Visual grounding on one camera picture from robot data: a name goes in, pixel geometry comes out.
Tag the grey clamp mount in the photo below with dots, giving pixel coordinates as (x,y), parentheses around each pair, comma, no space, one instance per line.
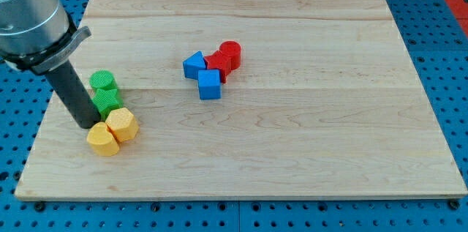
(53,56)

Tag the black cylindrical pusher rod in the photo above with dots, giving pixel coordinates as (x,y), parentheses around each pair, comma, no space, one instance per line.
(71,91)

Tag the yellow heart block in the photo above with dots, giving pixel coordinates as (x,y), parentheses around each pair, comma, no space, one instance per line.
(102,141)

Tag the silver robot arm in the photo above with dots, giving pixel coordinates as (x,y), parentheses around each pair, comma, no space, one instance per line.
(40,36)

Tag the yellow hexagon block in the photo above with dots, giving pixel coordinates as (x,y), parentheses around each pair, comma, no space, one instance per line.
(123,124)

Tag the green cylinder block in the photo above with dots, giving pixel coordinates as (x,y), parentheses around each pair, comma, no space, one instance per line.
(102,79)

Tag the green star block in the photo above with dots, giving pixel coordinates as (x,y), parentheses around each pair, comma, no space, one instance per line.
(107,101)

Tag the blue triangle block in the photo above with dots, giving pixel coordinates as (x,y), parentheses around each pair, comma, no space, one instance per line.
(193,65)

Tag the blue cube block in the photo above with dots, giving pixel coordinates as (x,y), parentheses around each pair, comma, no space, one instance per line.
(209,85)

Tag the red star block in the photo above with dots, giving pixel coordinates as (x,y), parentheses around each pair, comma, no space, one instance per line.
(219,61)

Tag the red cylinder block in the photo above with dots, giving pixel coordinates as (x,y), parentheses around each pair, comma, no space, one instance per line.
(232,50)

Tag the wooden board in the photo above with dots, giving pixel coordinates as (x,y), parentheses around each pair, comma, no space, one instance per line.
(326,105)

